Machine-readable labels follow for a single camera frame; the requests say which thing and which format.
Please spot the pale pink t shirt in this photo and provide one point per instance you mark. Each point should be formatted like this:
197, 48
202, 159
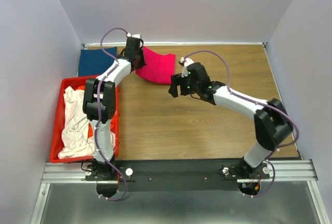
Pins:
78, 133

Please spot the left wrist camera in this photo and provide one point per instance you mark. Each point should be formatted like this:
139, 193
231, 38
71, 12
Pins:
136, 37

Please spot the black mounting base plate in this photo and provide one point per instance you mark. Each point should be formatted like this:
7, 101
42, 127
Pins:
174, 175

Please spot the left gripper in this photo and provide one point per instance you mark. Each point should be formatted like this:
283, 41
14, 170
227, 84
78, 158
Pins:
141, 63

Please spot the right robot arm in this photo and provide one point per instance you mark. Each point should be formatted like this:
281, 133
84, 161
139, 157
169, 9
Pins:
270, 121

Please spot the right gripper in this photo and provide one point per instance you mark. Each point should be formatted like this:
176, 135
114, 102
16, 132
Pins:
177, 80

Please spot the aluminium frame rail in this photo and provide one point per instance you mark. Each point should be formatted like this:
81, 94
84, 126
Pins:
290, 195

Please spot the red plastic bin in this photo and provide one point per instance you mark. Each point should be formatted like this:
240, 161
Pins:
57, 144

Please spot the orange t shirt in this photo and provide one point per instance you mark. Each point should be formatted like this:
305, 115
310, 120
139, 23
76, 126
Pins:
112, 125

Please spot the folded blue t shirt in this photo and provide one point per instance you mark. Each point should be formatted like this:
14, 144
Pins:
93, 62

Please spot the magenta t shirt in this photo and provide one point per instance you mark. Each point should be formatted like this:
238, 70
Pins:
159, 67

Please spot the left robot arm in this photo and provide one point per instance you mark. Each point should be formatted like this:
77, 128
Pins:
99, 103

